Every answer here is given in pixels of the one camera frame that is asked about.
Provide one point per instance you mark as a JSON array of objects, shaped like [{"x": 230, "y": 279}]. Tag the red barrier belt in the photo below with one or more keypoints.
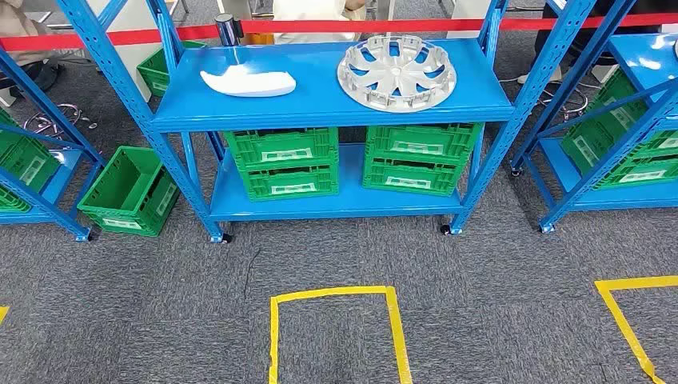
[{"x": 132, "y": 37}]

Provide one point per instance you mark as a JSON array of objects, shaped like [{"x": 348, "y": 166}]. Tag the white desk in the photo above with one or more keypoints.
[{"x": 466, "y": 16}]

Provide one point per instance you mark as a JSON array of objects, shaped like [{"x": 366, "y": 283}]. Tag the white plastic mirror cover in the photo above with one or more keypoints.
[{"x": 249, "y": 85}]

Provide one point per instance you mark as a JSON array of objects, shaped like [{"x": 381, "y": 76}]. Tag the orange bag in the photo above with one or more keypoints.
[{"x": 259, "y": 39}]

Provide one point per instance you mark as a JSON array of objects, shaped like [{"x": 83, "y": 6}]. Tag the white cabinet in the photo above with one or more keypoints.
[{"x": 132, "y": 16}]

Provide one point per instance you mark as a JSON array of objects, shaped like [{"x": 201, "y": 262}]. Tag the silver plastic wheel hubcap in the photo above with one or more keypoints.
[{"x": 397, "y": 71}]

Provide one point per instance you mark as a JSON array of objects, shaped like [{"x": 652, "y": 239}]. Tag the chrome swivel chair base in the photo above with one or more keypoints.
[
  {"x": 577, "y": 106},
  {"x": 39, "y": 126}
]

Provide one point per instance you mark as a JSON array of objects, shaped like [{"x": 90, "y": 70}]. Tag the open green plastic crate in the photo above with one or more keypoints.
[
  {"x": 153, "y": 71},
  {"x": 122, "y": 185}
]

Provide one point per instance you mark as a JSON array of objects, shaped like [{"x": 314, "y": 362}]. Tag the blue metal shelf rack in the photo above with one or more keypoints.
[
  {"x": 609, "y": 199},
  {"x": 66, "y": 177},
  {"x": 318, "y": 100}
]

